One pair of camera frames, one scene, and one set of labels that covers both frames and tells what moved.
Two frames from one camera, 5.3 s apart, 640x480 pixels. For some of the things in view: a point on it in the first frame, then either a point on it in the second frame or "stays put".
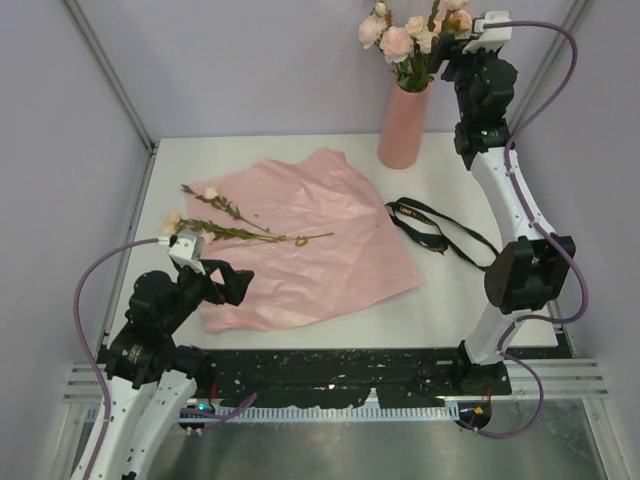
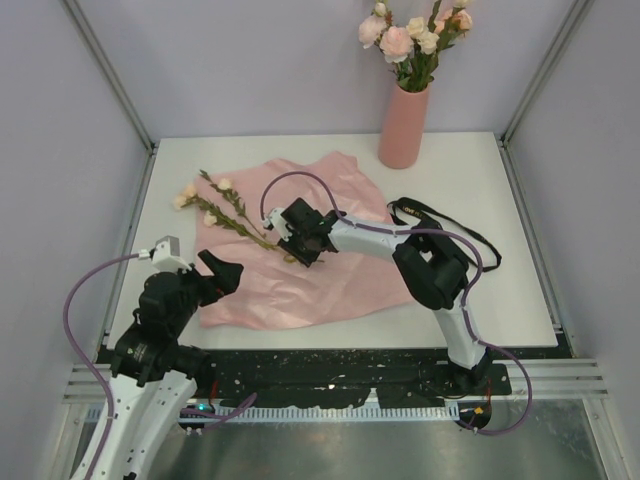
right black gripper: x=442 y=51 → x=289 y=247
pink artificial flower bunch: x=239 y=228 → x=222 y=208
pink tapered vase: x=403 y=130 stays put
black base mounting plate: x=386 y=376 stays put
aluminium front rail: x=565 y=378 stays put
